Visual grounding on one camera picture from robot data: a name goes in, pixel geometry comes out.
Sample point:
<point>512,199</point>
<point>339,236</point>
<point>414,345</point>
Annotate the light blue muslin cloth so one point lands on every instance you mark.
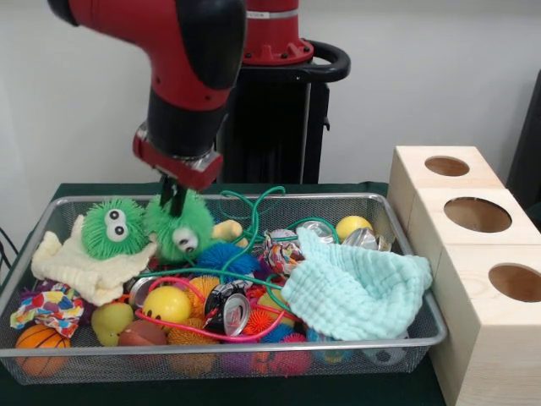
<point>359,287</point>

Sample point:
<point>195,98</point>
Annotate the orange basketball toy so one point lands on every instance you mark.
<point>42,338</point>

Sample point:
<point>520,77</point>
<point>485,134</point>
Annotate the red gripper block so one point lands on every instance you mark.
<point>181,173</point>

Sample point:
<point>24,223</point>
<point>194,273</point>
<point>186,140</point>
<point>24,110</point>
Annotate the yellow smiley ball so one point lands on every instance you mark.
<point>166,304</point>

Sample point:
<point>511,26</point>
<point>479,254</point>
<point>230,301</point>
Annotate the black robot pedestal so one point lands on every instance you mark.
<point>274,127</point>

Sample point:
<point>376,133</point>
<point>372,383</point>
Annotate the black upright panel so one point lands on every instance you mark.
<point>528,148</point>

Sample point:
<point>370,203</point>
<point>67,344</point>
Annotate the dark green tablecloth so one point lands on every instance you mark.
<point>105,188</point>

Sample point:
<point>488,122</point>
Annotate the colourful spotted cloth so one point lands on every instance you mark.
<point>42,304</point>

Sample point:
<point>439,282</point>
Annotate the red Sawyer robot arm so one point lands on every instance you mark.
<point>169,42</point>

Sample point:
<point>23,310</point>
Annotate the wooden box with three holes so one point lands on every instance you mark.
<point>486,338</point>

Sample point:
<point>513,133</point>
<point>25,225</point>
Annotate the plain yellow ball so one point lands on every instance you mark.
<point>353,226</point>

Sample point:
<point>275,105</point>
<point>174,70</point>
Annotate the blue spiky ball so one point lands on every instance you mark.
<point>220,258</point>

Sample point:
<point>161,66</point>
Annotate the cream knitted cloth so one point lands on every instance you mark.
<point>84,270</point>

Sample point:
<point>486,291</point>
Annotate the large green spiky toy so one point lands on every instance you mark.
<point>101,245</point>

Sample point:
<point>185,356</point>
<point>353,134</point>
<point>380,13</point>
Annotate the small green spiky toy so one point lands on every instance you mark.
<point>169,237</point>

